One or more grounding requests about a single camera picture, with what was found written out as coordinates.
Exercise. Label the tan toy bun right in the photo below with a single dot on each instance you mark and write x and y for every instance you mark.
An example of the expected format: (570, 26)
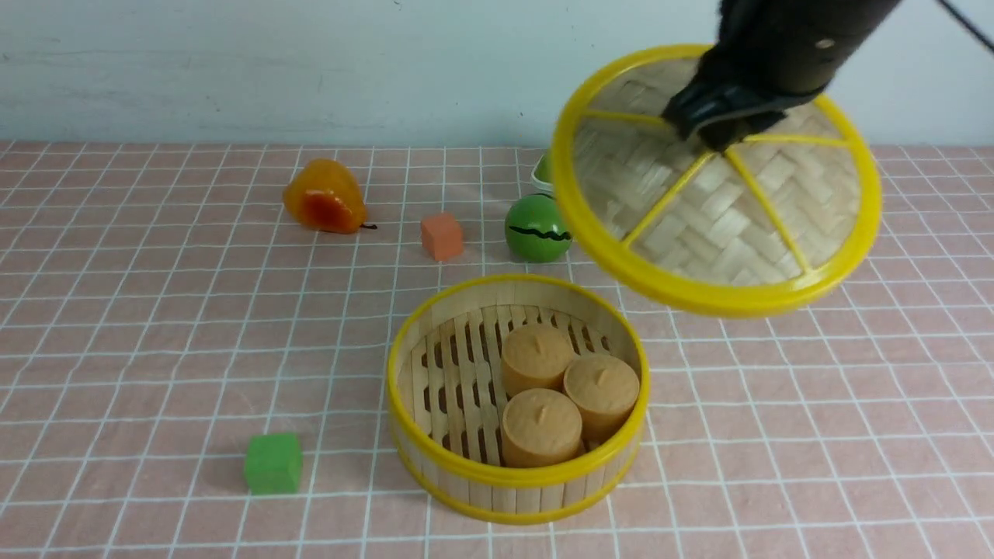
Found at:
(605, 389)

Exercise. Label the tan toy bun back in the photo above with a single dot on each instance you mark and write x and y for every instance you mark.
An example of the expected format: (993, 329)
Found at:
(535, 356)

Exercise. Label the tan toy bun front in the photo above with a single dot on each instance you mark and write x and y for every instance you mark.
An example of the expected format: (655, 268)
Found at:
(540, 428)

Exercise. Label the green toy watermelon ball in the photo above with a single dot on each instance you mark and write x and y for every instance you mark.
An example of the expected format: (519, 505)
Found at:
(535, 231)

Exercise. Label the green foam cube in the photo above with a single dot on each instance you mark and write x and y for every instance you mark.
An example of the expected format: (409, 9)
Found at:
(273, 464)

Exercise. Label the orange foam cube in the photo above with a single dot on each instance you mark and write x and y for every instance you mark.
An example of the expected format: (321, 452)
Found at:
(441, 236)

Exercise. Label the yellow bamboo steamer basket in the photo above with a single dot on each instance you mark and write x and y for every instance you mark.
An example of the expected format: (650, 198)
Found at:
(445, 397)

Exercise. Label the yellow woven bamboo steamer lid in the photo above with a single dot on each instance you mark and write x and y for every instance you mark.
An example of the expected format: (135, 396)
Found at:
(769, 225)

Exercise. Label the green lidded white storage box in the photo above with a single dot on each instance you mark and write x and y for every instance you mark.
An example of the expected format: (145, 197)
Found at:
(541, 175)

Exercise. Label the tan toy bun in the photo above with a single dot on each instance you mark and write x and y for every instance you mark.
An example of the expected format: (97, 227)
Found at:
(540, 428)
(535, 356)
(605, 389)

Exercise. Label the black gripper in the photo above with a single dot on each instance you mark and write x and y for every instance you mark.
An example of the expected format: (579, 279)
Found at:
(787, 47)

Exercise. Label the orange toy pear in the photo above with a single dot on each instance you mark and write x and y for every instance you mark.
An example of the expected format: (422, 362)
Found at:
(327, 197)

